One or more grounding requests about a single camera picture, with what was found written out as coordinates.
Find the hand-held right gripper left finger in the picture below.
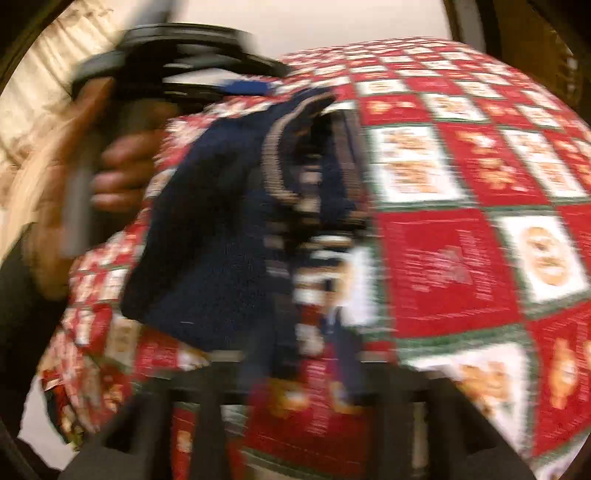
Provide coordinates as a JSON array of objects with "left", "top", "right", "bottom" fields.
[{"left": 59, "top": 368, "right": 251, "bottom": 480}]

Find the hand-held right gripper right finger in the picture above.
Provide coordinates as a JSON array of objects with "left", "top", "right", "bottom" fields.
[{"left": 364, "top": 364, "right": 537, "bottom": 480}]

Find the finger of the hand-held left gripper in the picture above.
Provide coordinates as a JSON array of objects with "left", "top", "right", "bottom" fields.
[{"left": 217, "top": 45, "right": 294, "bottom": 99}]

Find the dark navy striped knit sweater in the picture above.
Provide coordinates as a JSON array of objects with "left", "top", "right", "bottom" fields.
[{"left": 119, "top": 85, "right": 376, "bottom": 403}]

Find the person's left hand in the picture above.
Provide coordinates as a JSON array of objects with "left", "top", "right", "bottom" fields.
[{"left": 23, "top": 78, "right": 168, "bottom": 301}]

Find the beige curtain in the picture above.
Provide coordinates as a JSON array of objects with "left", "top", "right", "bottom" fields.
[{"left": 0, "top": 0, "right": 126, "bottom": 261}]

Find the red checkered printed bedspread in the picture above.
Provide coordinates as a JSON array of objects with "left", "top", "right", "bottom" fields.
[{"left": 37, "top": 37, "right": 591, "bottom": 480}]

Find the dark wooden furniture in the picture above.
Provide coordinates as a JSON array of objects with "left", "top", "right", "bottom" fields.
[{"left": 443, "top": 0, "right": 588, "bottom": 121}]

